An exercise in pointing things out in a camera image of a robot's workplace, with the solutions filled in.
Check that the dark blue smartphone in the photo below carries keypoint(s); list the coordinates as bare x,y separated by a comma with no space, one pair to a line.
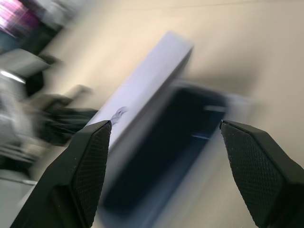
166,147

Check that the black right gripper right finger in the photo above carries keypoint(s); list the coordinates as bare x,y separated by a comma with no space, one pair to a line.
261,171

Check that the white phone box lid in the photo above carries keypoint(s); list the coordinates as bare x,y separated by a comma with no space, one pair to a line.
147,83

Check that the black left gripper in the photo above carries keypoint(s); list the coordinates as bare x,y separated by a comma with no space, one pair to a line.
64,118

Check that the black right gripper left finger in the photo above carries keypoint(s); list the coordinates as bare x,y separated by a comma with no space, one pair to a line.
78,178

